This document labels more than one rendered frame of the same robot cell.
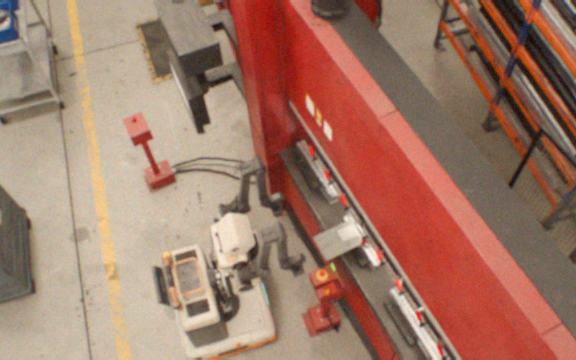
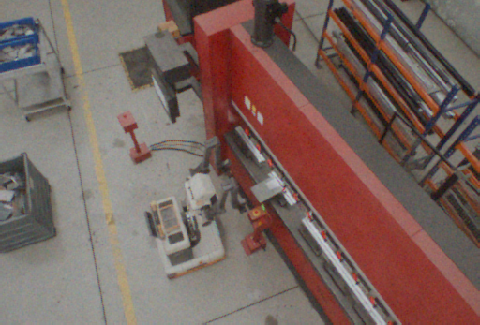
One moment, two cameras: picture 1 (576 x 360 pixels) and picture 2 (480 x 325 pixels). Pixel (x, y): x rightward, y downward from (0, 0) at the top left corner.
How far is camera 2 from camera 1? 0.28 m
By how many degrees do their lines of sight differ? 5
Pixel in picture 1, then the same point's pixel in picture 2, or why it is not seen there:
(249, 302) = (206, 234)
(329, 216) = (259, 174)
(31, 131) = (48, 125)
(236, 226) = (202, 182)
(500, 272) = (382, 199)
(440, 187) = (340, 149)
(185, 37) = (166, 60)
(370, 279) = (288, 214)
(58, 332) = (74, 261)
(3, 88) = (28, 96)
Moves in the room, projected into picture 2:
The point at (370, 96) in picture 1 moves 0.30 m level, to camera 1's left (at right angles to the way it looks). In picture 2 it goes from (292, 95) to (250, 98)
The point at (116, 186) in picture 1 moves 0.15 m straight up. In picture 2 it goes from (111, 161) to (107, 155)
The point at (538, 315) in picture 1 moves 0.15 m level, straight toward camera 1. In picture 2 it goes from (408, 225) to (392, 242)
